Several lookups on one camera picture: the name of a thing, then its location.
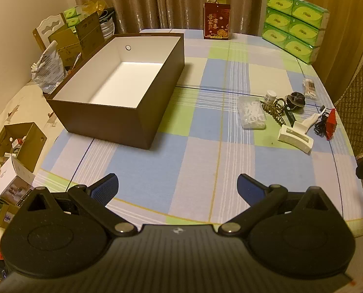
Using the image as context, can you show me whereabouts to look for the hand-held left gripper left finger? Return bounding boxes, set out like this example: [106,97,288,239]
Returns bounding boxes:
[25,173,137,238]

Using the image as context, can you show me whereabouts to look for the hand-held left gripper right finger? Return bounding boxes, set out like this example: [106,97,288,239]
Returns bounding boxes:
[218,173,337,238]

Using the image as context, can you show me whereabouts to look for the red snack packet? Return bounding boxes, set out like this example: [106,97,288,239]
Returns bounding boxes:
[325,108,338,141]

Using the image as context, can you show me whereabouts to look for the black cable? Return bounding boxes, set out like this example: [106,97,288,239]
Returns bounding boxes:
[314,113,330,138]

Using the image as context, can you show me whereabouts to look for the cream hair claw clip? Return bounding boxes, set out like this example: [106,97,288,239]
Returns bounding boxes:
[277,121,314,156]

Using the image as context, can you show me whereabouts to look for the white toothbrush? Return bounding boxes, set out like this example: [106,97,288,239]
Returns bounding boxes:
[300,106,328,132]

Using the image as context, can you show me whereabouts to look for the clear bag of floss picks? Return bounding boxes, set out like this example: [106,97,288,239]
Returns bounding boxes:
[238,96,267,129]

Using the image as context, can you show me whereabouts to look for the tortoiseshell hair claw clip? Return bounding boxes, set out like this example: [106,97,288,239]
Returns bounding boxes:
[261,98,287,126]

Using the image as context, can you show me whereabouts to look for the dark green tube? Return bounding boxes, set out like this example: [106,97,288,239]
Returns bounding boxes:
[283,105,295,127]

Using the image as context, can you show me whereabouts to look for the brown storage box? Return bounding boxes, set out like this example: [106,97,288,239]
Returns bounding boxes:
[45,32,186,151]

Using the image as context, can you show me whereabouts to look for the dark velvet scrunchie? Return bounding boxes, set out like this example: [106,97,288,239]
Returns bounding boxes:
[283,91,306,110]

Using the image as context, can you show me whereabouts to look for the pack of cotton swabs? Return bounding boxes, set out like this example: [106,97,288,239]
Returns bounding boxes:
[302,79,318,100]

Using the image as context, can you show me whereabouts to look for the quilted chair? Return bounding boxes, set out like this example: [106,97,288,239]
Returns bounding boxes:
[334,48,363,159]

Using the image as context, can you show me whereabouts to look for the small open cardboard box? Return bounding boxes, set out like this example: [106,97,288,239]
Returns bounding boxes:
[0,122,48,173]

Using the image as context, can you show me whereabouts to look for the white product box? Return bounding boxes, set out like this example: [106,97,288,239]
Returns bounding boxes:
[0,156,35,205]

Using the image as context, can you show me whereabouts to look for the cream embroidered bedspread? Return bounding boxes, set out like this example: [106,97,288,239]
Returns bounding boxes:
[0,82,66,226]

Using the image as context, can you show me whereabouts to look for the printed clear plastic bag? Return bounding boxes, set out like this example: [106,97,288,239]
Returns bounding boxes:
[31,41,66,94]

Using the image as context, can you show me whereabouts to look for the large cardboard box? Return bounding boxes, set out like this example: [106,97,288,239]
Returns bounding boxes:
[49,11,104,71]

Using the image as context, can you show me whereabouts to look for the stack of green tissue packs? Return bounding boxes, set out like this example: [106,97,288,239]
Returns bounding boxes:
[262,0,331,65]

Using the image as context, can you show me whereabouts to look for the black and white bag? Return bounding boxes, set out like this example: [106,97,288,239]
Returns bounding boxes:
[99,8,116,40]

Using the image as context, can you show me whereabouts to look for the red gift bag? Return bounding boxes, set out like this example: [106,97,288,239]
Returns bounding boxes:
[203,1,231,41]

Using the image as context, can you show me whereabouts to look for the white wooden chair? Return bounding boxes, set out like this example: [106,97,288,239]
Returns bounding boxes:
[32,14,67,52]

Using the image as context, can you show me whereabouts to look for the yellow plastic bag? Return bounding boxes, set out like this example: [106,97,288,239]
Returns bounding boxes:
[79,0,107,14]

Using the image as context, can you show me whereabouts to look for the brown curtain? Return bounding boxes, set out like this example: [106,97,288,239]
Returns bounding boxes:
[68,0,264,35]

